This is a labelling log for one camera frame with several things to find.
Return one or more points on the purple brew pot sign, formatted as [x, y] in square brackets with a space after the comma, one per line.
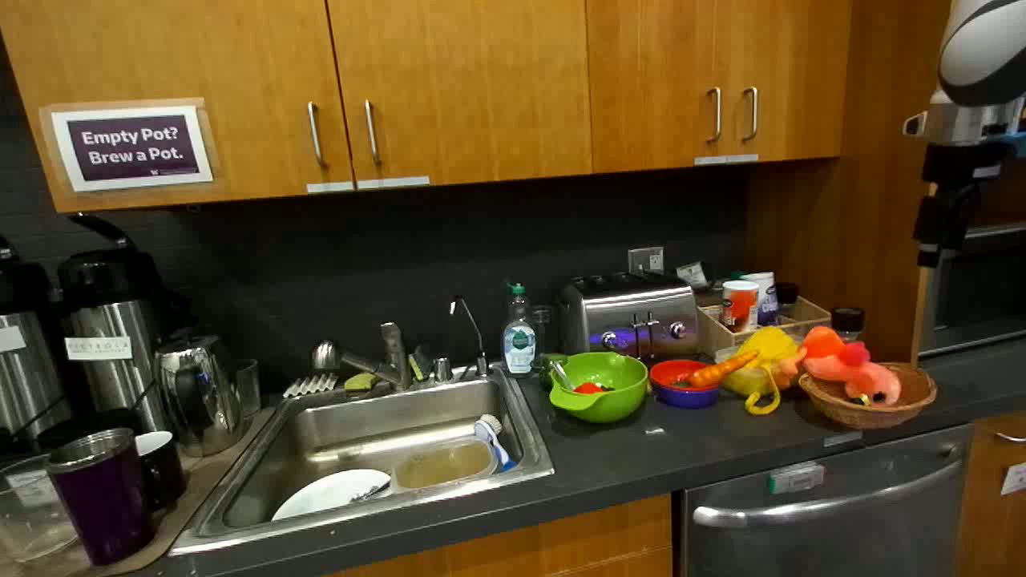
[130, 150]

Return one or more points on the green sponge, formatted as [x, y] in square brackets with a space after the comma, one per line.
[361, 382]

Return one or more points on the black top pepper grinder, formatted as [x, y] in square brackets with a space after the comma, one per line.
[846, 324]

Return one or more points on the orange toy carrot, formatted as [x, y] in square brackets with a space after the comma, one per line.
[718, 374]

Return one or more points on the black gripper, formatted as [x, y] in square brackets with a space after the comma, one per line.
[955, 176]

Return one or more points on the wall power outlet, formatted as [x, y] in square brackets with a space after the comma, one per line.
[644, 261]

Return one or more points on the clear drinking glass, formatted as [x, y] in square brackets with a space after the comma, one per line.
[247, 389]

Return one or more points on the chrome soap pump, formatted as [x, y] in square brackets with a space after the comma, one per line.
[324, 358]

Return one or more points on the clear plastic container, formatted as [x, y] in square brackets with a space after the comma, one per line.
[33, 514]

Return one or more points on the stainless steel toaster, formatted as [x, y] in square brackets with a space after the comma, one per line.
[629, 310]

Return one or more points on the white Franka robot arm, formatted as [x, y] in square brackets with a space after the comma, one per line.
[983, 43]

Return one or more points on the purple steel tumbler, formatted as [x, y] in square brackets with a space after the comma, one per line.
[100, 500]

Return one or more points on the chrome gooseneck faucet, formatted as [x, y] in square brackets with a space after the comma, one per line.
[470, 322]

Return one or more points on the shiny steel carafe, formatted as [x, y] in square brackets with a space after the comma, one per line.
[193, 389]

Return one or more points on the wooden cabinet door with sign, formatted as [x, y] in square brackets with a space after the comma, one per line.
[213, 65]

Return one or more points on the brown drying mat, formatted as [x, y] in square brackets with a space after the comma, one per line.
[203, 469]

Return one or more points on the white cabinet edge label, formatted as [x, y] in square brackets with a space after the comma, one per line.
[327, 186]
[392, 183]
[726, 158]

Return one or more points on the clear dish soap bottle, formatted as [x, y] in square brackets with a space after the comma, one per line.
[521, 340]

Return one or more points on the stainless steel oven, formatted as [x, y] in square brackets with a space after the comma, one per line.
[980, 300]

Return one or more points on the white canister red label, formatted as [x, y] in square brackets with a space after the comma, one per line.
[739, 307]

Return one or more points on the labelled wooden base cabinet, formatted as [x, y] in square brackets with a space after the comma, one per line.
[983, 525]

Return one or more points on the wooden condiment tray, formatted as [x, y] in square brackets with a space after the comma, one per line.
[726, 340]

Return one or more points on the green plastic bowl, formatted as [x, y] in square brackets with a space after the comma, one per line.
[612, 398]

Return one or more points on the stainless steel dishwasher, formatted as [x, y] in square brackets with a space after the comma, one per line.
[855, 534]

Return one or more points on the black mug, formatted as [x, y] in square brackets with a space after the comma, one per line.
[162, 469]

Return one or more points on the red bowl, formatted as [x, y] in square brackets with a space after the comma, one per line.
[673, 389]

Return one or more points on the wicker basket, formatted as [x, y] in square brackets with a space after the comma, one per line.
[868, 411]

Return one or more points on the white dish brush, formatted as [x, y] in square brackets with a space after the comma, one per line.
[307, 385]

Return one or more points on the white blue bottle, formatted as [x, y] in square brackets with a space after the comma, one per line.
[493, 441]

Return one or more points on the small red toy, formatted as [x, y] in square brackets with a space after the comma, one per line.
[594, 389]

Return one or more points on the black jar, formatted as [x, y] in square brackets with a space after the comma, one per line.
[787, 295]

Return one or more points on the white plate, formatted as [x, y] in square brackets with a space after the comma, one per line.
[324, 494]

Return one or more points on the stainless steel sink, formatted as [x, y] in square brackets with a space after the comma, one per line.
[374, 429]

